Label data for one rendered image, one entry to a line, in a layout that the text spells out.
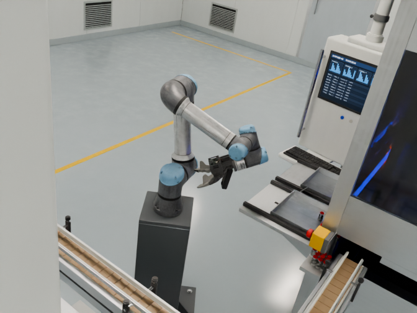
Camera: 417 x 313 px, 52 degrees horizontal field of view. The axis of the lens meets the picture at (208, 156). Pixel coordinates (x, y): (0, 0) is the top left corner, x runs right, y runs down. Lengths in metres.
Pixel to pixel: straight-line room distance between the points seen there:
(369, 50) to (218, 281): 1.71
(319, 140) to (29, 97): 2.62
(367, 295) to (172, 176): 0.99
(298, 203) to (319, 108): 0.84
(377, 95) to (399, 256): 0.64
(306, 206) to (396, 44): 0.99
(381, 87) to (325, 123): 1.28
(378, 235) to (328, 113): 1.20
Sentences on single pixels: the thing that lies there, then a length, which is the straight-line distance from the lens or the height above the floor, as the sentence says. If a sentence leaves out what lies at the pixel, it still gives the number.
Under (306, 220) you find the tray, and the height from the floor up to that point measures 0.88.
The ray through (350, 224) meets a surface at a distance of 1.84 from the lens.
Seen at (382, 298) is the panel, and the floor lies 0.83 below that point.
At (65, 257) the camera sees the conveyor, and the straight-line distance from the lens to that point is 1.69.
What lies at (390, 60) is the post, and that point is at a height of 1.75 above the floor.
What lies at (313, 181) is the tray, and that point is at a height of 0.88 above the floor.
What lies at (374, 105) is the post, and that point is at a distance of 1.63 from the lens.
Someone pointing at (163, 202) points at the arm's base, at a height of 0.86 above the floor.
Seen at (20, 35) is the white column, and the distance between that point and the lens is 0.36.
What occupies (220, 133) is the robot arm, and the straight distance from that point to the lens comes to 1.82.
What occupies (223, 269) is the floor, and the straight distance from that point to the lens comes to 3.03.
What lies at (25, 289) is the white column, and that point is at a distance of 0.49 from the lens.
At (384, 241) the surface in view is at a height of 1.09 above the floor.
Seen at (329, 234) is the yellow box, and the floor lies 1.03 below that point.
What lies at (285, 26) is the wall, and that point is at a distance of 7.93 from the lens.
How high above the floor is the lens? 2.10
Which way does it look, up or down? 30 degrees down
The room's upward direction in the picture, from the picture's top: 9 degrees clockwise
